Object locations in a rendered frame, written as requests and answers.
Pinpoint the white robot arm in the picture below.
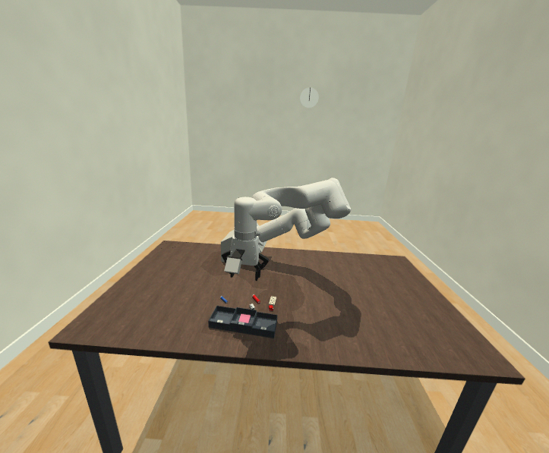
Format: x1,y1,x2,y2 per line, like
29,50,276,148
224,178,351,274

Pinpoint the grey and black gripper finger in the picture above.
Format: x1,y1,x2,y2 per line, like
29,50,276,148
254,253,269,281
222,250,234,278

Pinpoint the grey rack of bins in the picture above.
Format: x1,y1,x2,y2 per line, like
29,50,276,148
208,306,277,338

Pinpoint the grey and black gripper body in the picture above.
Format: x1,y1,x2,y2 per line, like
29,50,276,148
230,235,260,266

